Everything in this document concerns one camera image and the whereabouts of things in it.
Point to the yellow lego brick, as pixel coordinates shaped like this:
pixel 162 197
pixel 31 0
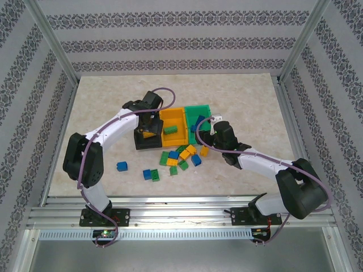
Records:
pixel 204 151
pixel 184 154
pixel 190 148
pixel 148 135
pixel 172 162

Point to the black plastic bin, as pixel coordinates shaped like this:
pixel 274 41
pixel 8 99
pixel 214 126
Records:
pixel 147 145

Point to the blue lego brick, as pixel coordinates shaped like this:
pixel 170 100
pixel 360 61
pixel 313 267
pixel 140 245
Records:
pixel 195 128
pixel 196 160
pixel 201 119
pixel 147 174
pixel 122 166
pixel 173 155

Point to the yellow plastic bin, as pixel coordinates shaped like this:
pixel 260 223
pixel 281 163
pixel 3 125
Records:
pixel 173 114

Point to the green plastic bin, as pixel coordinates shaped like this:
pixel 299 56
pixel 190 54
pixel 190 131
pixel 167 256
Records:
pixel 198 109

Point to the green lego brick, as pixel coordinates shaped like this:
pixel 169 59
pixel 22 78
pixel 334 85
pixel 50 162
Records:
pixel 155 175
pixel 183 165
pixel 171 129
pixel 181 148
pixel 173 170
pixel 164 158

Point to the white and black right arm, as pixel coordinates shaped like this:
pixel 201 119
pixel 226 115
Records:
pixel 300 195

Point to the small green circuit board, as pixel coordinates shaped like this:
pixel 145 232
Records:
pixel 105 233
pixel 260 232

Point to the grey metal shelf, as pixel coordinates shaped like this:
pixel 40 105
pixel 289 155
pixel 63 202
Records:
pixel 181 258

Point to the aluminium table side rail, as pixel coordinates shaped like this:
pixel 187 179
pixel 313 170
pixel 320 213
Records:
pixel 290 113
pixel 72 93

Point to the aluminium mounting rail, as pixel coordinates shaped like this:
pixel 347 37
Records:
pixel 181 212

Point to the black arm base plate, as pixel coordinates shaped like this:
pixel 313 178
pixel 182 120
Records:
pixel 123 216
pixel 241 216

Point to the aluminium frame post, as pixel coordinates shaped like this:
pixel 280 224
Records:
pixel 303 42
pixel 55 45

